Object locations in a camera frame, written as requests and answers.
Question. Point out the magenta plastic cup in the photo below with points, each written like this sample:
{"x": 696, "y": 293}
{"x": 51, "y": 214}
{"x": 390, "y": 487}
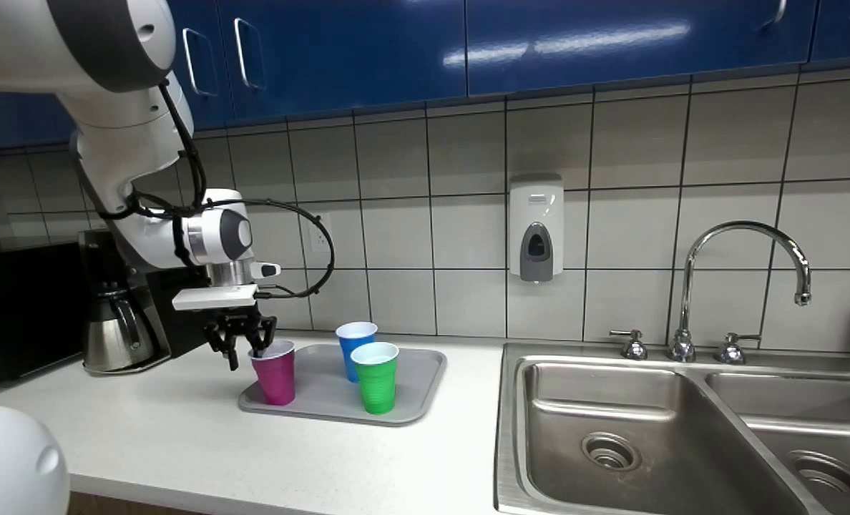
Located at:
{"x": 276, "y": 374}

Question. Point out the black microwave oven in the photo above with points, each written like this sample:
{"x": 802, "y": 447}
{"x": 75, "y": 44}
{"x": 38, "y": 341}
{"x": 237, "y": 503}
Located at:
{"x": 25, "y": 311}

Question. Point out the green plastic cup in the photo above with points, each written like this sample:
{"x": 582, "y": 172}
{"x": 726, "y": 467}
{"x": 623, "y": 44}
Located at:
{"x": 377, "y": 381}

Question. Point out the stainless steel carafe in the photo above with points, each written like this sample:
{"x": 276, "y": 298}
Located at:
{"x": 113, "y": 333}

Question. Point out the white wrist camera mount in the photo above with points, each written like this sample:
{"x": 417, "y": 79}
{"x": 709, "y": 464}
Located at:
{"x": 214, "y": 298}

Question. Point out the stainless steel double sink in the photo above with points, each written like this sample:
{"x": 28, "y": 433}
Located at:
{"x": 633, "y": 440}

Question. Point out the wooden lower cabinets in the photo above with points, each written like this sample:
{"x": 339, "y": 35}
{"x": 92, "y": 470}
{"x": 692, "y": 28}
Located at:
{"x": 118, "y": 506}

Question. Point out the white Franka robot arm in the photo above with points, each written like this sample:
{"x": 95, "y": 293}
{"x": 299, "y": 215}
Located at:
{"x": 111, "y": 95}

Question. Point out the chrome gooseneck faucet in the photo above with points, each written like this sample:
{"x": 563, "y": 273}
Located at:
{"x": 728, "y": 231}

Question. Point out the white wall soap dispenser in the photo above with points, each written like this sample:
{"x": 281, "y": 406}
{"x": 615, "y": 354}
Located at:
{"x": 536, "y": 231}

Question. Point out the blue upper cabinets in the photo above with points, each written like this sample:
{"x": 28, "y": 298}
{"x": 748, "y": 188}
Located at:
{"x": 540, "y": 39}

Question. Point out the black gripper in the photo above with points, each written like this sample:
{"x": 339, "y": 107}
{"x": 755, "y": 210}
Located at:
{"x": 233, "y": 321}

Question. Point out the grey plastic tray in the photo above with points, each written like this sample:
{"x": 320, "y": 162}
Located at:
{"x": 329, "y": 391}

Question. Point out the blue plastic cup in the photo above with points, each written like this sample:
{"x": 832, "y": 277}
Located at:
{"x": 347, "y": 344}

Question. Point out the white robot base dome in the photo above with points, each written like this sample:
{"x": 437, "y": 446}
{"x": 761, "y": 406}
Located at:
{"x": 11, "y": 461}

